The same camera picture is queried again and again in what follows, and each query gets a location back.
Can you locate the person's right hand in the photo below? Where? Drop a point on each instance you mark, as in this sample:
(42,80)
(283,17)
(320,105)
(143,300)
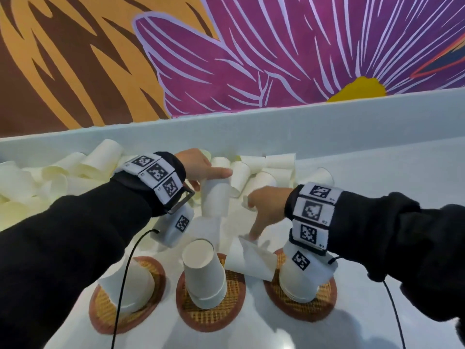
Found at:
(270,205)

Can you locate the person's left hand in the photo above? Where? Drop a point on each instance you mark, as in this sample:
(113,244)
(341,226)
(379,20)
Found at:
(196,165)

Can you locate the round woven coaster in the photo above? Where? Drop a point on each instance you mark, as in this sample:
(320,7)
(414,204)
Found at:
(105,316)
(323,301)
(232,305)

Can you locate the pile of paper cups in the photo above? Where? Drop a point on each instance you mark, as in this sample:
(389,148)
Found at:
(36,185)

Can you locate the person's left forearm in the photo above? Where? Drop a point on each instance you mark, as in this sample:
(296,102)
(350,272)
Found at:
(72,258)

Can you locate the person's right forearm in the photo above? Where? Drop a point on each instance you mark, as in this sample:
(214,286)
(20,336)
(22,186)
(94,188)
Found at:
(399,243)

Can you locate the white marker wristband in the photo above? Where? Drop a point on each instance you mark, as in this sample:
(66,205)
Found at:
(314,214)
(156,174)

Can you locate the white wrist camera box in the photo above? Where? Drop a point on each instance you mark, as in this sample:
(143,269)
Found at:
(312,265)
(174,228)

